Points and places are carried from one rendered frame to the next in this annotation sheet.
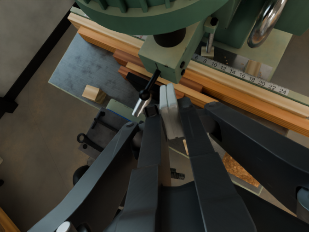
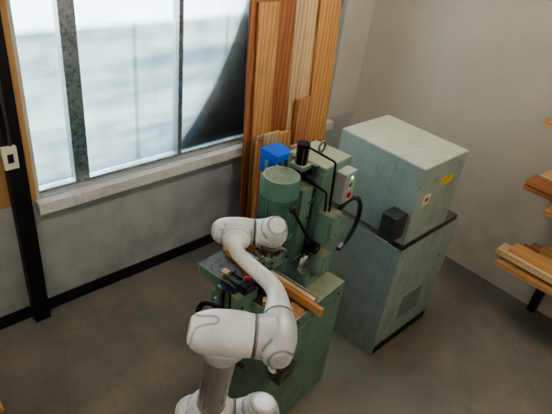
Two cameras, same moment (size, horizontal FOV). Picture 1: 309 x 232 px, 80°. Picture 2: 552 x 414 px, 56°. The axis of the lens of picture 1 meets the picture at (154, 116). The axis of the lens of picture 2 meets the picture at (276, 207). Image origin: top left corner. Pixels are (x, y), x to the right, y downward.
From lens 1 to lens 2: 2.19 m
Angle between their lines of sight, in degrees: 46
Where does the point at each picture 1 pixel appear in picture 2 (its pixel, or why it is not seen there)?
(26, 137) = (42, 353)
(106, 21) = not seen: hidden behind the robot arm
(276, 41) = (322, 292)
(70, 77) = (212, 265)
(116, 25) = not seen: hidden behind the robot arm
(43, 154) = (57, 379)
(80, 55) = (220, 259)
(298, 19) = (315, 269)
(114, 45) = not seen: hidden behind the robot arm
